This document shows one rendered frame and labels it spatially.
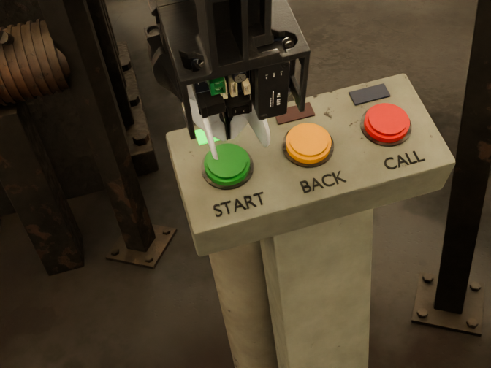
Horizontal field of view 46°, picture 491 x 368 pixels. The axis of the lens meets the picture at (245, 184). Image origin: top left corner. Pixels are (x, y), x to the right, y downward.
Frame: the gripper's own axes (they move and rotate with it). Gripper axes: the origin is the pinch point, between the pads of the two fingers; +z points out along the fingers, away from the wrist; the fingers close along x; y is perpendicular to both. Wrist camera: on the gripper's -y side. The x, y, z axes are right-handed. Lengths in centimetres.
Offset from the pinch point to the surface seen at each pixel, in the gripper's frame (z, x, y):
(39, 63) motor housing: 36, -21, -47
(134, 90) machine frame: 96, -8, -89
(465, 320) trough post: 67, 40, 7
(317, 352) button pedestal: 30.4, 5.8, 12.4
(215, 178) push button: 6.0, -1.5, 1.3
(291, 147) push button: 6.0, 5.7, 0.2
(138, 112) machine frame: 91, -9, -77
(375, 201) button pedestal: 10.2, 12.1, 5.5
